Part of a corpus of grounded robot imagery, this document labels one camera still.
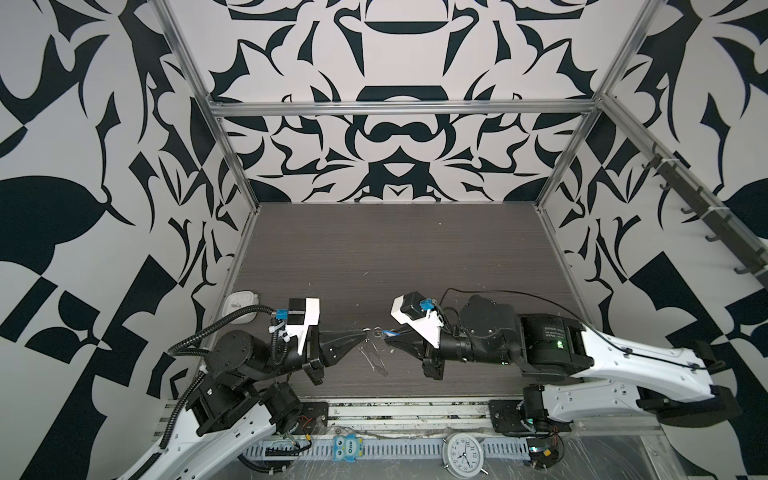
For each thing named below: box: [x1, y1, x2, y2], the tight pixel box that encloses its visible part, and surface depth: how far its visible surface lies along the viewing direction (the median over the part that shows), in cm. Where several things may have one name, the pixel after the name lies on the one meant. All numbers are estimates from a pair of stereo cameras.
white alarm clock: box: [442, 433, 488, 480], surface depth 68 cm
